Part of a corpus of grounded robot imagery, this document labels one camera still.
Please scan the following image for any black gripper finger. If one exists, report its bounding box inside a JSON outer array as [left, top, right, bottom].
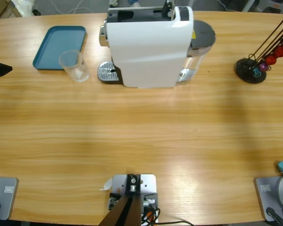
[[0, 60, 13, 81]]

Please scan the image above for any clear plastic cup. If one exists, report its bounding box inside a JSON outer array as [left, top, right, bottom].
[[58, 49, 91, 83]]

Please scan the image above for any white coffee machine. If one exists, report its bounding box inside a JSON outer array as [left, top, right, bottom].
[[99, 6, 194, 89]]

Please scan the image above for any brown cardboard box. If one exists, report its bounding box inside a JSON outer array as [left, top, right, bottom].
[[0, 0, 22, 21]]

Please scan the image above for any white plastic bag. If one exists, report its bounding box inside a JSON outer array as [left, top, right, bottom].
[[10, 0, 36, 16]]

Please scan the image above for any blue plastic tray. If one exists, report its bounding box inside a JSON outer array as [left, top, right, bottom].
[[32, 25, 87, 71]]

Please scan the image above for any white paper tape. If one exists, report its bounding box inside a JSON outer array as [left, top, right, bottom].
[[99, 178, 113, 191]]

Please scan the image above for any clear water tank dark lid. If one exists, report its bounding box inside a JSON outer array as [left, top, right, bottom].
[[176, 20, 216, 85]]

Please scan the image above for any black capsule stand with rods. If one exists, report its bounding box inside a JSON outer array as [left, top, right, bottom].
[[234, 15, 283, 84]]

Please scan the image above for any white floor cable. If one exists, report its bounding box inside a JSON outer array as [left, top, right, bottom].
[[50, 0, 90, 15]]

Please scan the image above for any arm grey base plate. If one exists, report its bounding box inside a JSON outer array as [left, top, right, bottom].
[[254, 177, 283, 222], [0, 177, 19, 221]]

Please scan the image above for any white mount block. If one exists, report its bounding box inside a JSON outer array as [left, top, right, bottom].
[[111, 173, 157, 196]]

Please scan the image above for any dark camera post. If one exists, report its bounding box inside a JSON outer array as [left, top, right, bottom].
[[100, 173, 142, 226]]

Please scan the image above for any black mount bracket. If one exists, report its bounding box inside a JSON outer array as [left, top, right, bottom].
[[108, 192, 159, 211]]

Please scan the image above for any orange and black wire bundle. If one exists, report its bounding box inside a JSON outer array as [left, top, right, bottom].
[[141, 206, 161, 226]]

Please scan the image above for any thin black cable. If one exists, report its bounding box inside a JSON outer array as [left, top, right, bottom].
[[155, 219, 195, 226]]

